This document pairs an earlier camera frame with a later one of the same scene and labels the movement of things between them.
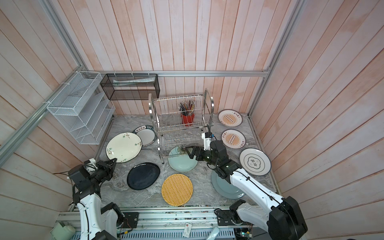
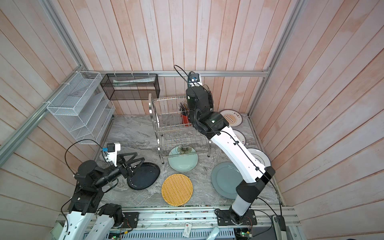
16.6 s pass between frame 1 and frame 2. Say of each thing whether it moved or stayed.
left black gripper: moved
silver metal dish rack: stayed
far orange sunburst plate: stayed
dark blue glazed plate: stayed
